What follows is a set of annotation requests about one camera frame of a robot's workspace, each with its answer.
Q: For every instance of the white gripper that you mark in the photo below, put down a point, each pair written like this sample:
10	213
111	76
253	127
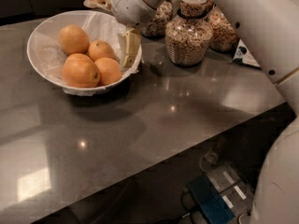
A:
128	4

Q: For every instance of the orange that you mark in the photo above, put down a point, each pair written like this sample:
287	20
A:
80	71
73	40
100	49
110	71

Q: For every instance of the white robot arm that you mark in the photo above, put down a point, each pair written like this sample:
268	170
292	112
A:
269	29

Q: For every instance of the white bowl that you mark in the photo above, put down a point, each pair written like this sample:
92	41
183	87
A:
40	41

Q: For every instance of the white paper bowl liner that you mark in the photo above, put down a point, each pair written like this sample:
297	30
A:
46	56

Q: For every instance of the glass cereal jar left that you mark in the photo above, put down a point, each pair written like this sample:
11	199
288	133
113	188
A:
156	26

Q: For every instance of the glass cereal jar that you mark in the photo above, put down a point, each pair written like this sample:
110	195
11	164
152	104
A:
224	37
156	26
188	34

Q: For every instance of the glass cereal jar middle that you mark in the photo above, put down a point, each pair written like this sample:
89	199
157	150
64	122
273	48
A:
188	34

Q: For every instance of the glass cereal jar right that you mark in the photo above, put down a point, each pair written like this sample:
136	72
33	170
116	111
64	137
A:
224	37

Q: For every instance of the white allergens sign card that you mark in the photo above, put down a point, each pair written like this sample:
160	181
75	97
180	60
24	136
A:
244	57

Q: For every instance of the grey sneaker behind pedal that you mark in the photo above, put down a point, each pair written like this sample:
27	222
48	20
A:
209	160

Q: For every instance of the blue grey foot pedal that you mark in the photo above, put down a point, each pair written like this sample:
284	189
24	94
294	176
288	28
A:
221	195

